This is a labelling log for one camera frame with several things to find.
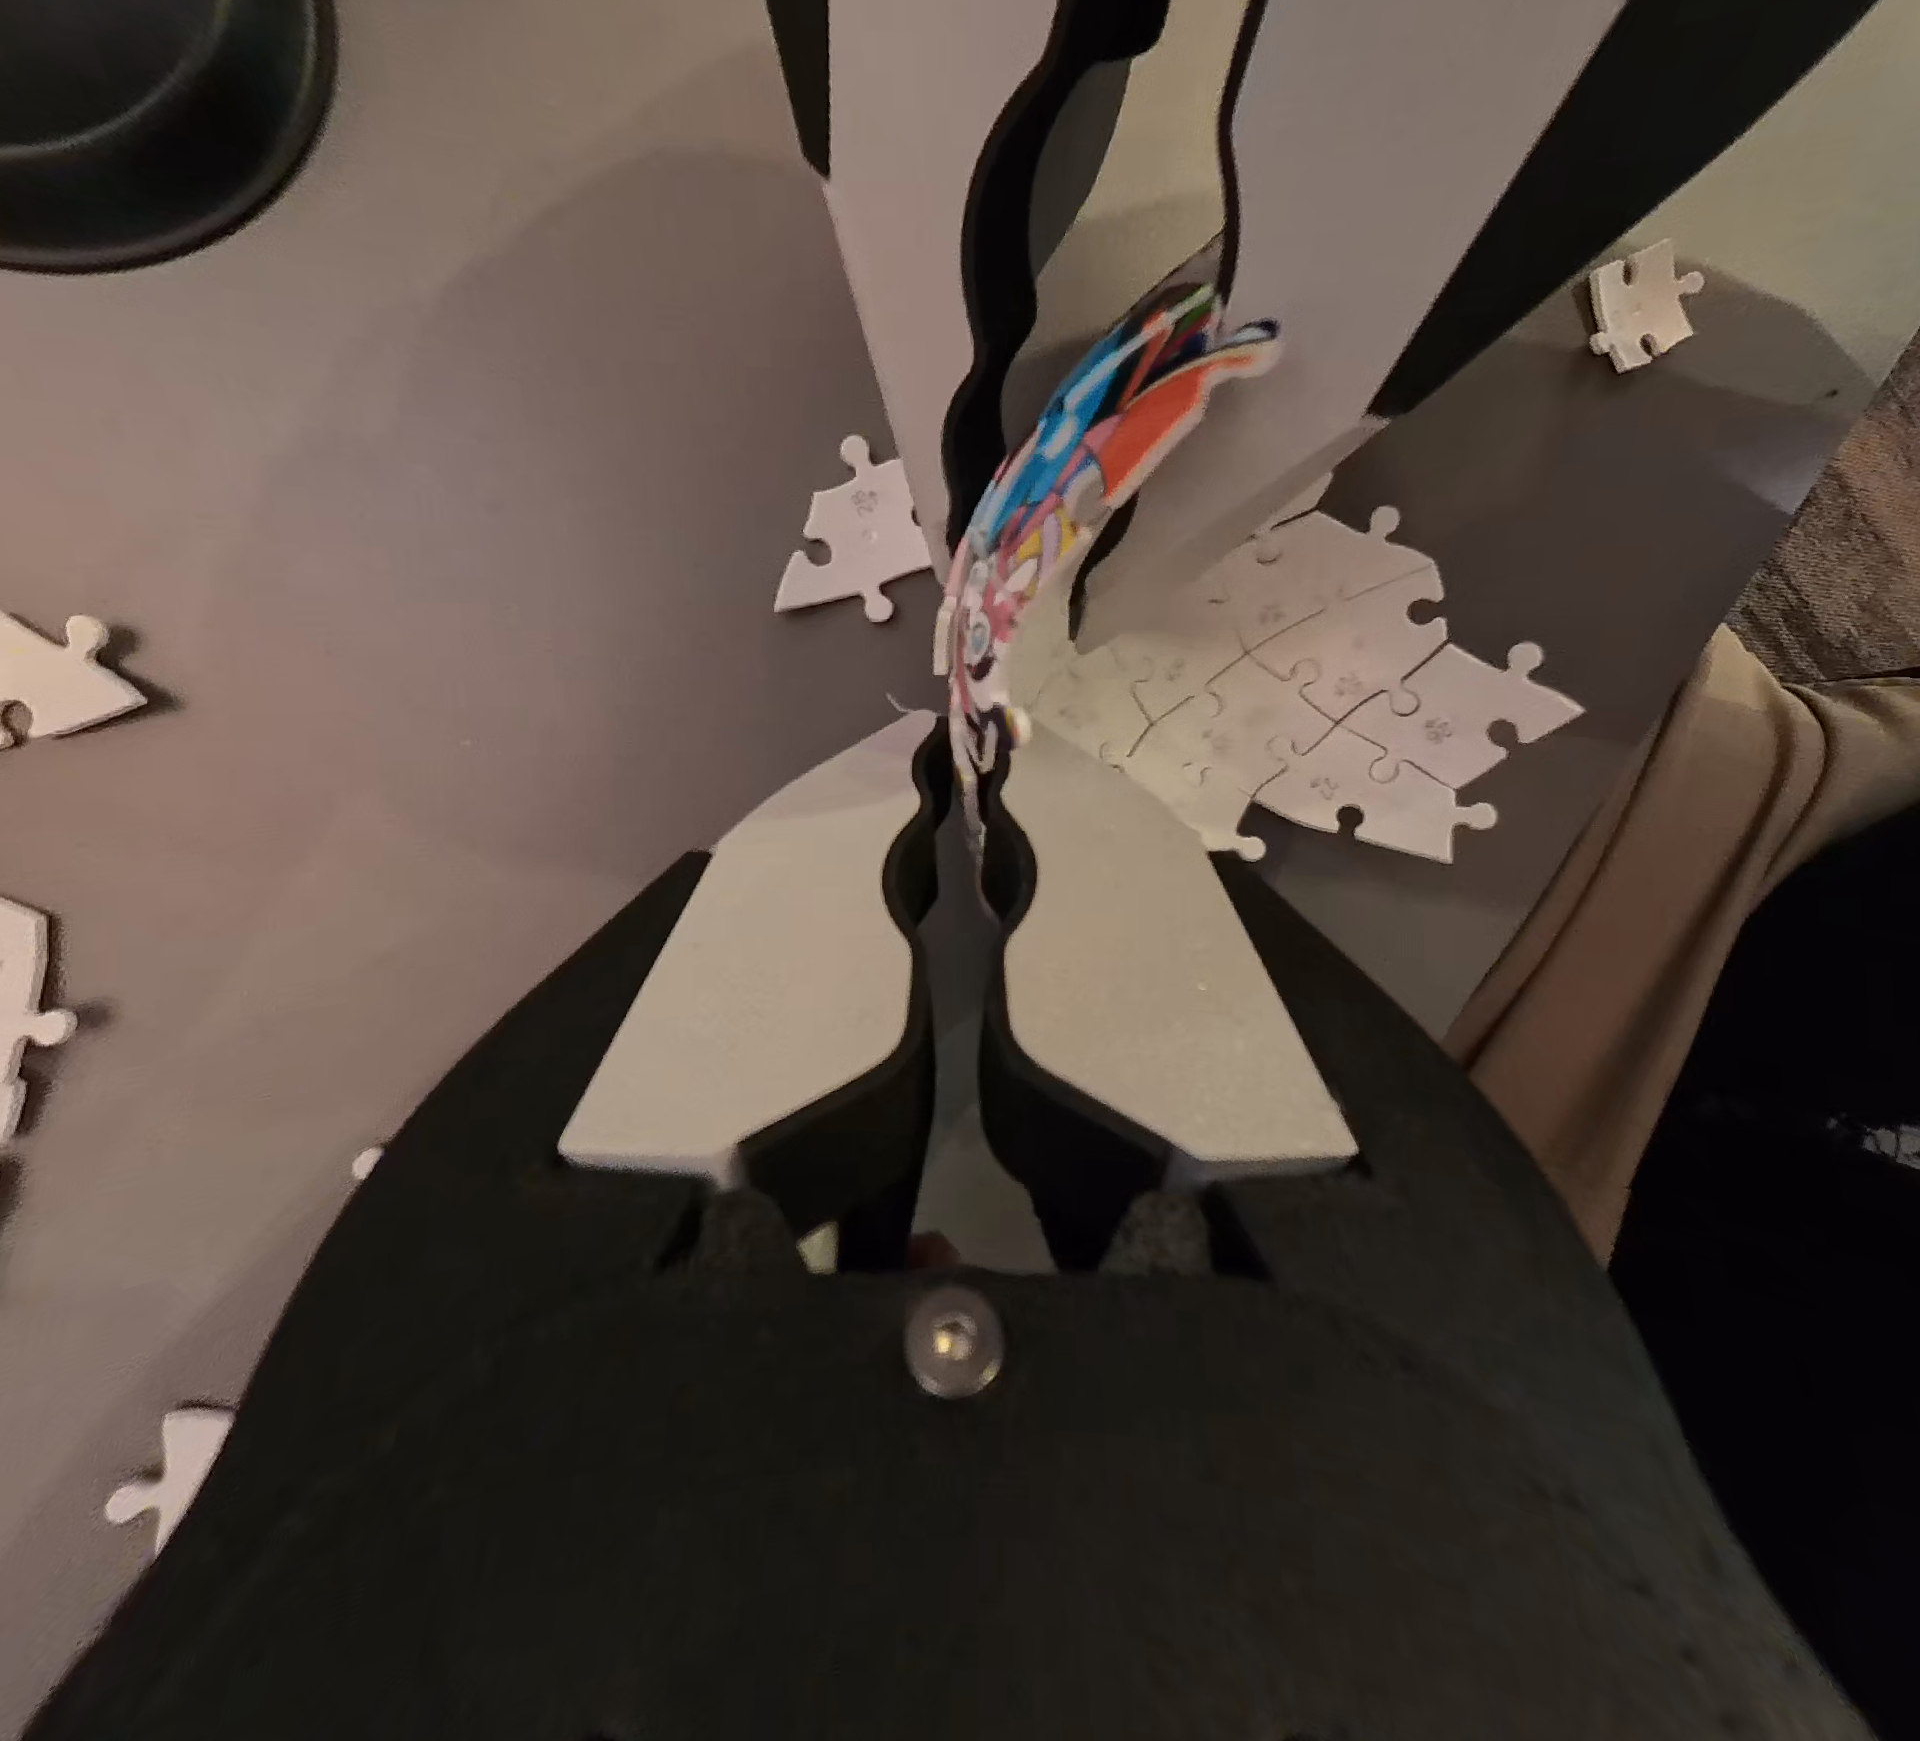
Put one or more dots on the white puzzle piece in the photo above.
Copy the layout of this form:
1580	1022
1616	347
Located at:
22	1004
862	542
181	1471
61	682

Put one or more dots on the black round ball stand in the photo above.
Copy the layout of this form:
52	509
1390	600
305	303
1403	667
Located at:
135	43

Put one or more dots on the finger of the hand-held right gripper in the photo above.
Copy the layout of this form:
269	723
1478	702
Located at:
916	43
1426	119

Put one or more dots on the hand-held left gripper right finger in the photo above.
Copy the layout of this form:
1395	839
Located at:
1171	1018

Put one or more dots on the partly built puzzle ball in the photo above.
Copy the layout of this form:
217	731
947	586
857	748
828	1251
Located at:
1350	692

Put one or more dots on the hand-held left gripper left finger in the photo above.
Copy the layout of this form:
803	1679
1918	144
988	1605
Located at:
751	1018

